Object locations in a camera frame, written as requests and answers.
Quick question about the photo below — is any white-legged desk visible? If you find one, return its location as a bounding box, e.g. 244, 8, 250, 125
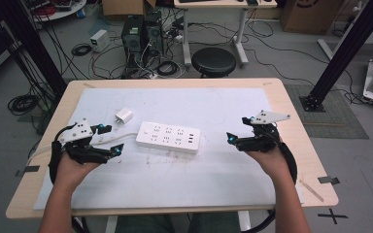
173, 0, 279, 68

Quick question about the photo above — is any person's left hand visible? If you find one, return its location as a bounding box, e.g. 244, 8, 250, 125
55, 152, 102, 187

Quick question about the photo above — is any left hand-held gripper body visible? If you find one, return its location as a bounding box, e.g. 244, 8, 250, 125
58, 117, 111, 165

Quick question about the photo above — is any thin wooden stick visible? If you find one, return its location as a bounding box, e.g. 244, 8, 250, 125
298, 179, 325, 203

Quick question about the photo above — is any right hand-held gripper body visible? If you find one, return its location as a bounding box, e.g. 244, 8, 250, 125
235, 109, 291, 153

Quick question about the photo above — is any round white table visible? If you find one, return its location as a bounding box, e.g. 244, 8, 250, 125
22, 0, 87, 22

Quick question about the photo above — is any white power supply box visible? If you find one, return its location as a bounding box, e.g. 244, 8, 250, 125
89, 29, 112, 53

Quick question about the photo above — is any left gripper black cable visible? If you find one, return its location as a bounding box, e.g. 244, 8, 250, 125
48, 123, 79, 185

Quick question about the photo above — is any wooden table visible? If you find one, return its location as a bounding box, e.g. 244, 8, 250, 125
5, 77, 340, 221

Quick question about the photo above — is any black tape cross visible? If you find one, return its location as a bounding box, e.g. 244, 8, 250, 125
317, 208, 350, 225

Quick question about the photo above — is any black metal post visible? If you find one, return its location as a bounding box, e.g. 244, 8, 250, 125
0, 0, 68, 99
298, 0, 373, 113

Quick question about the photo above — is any black computer tower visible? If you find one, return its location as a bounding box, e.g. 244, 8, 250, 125
120, 14, 146, 63
143, 9, 165, 56

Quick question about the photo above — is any person's right hand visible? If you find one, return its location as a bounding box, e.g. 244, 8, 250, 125
245, 147, 291, 183

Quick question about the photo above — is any black round stool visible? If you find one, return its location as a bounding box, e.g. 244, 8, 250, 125
190, 47, 238, 79

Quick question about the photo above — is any grey floor mat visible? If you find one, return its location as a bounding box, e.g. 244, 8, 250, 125
284, 83, 370, 141

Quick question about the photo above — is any white table mat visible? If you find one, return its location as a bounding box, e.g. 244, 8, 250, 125
33, 86, 305, 212

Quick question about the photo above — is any large cardboard box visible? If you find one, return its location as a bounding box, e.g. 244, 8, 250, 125
279, 0, 348, 36

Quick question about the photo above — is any white power strip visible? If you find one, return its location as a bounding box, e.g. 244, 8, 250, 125
135, 120, 202, 155

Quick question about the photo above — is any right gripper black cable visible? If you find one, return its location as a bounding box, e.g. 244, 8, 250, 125
239, 130, 299, 233

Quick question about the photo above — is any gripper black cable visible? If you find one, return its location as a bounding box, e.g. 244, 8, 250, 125
48, 123, 79, 185
239, 130, 299, 233

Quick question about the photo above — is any coiled black cable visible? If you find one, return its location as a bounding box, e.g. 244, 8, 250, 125
7, 93, 41, 117
156, 60, 180, 78
70, 43, 93, 57

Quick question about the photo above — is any grey tape strip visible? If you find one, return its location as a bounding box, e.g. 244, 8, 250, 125
14, 165, 41, 178
317, 176, 341, 185

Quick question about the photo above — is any white charger adapter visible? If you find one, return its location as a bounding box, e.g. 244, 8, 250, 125
114, 107, 134, 125

